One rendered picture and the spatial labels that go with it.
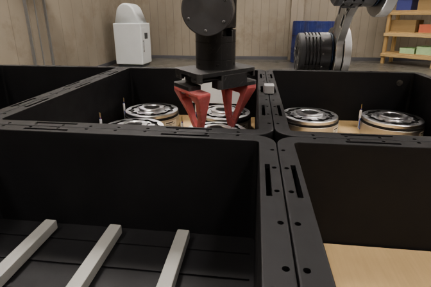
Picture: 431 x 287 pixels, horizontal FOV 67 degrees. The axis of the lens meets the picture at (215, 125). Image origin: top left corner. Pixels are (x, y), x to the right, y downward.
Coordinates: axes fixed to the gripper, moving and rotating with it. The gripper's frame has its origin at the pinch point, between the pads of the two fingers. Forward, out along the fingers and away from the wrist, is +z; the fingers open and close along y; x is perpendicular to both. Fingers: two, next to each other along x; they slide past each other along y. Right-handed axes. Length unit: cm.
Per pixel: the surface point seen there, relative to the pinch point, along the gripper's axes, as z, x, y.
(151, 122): 1.2, 10.2, -6.1
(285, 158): -6.7, -23.4, -10.8
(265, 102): -6.1, -10.3, 0.1
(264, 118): -6.4, -15.2, -4.8
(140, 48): 70, 622, 264
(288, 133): -6.5, -19.8, -6.3
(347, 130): 4.5, -7.2, 25.5
